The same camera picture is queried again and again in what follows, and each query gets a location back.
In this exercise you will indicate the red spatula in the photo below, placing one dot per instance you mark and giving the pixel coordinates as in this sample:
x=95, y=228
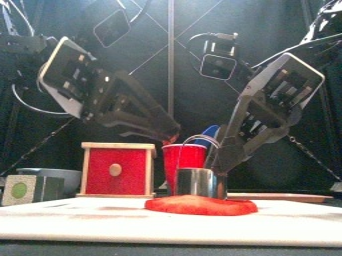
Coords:
x=171, y=139

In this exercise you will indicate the round metal cookie cutter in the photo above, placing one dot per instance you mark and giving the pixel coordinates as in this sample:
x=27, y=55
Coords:
x=195, y=182

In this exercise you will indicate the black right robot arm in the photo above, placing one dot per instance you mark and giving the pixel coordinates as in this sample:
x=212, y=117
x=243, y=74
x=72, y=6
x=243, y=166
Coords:
x=324, y=23

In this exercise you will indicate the red flattened dough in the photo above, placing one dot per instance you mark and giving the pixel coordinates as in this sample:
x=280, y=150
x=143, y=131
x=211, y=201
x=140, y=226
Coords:
x=200, y=206

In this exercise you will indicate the red plastic cup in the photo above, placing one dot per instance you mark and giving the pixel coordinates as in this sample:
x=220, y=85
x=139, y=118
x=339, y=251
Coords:
x=187, y=156

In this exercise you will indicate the wooden box with red drawer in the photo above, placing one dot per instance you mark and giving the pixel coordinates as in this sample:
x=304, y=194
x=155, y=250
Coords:
x=101, y=180

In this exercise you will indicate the pale blue-grey bowl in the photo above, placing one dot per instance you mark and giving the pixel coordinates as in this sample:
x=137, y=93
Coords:
x=61, y=176

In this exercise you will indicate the dark block with green dot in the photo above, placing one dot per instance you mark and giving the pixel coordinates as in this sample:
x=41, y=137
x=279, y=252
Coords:
x=44, y=188

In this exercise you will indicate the white cutting board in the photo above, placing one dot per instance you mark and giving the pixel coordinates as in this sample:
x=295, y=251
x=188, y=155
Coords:
x=88, y=223

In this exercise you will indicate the vertical metal frame pole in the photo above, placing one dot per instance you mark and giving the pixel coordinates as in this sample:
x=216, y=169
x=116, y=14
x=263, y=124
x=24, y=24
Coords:
x=171, y=66

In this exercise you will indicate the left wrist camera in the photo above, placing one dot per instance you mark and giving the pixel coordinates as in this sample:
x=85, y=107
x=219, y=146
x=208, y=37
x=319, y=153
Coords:
x=111, y=28

